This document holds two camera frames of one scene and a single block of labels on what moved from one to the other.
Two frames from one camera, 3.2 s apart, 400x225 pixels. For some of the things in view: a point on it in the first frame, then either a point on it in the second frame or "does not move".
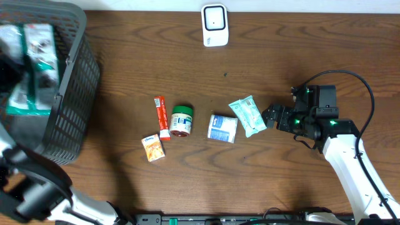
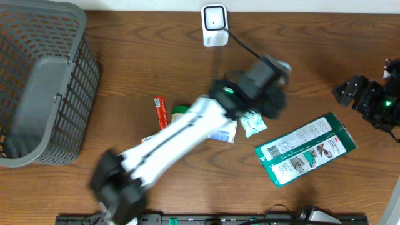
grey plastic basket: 59,136 does not move
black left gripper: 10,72 to 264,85
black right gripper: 285,112 to 362,105
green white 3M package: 38,41 to 291,154
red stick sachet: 162,117 does not move
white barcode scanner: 214,19 does not move
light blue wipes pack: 250,115 does not move
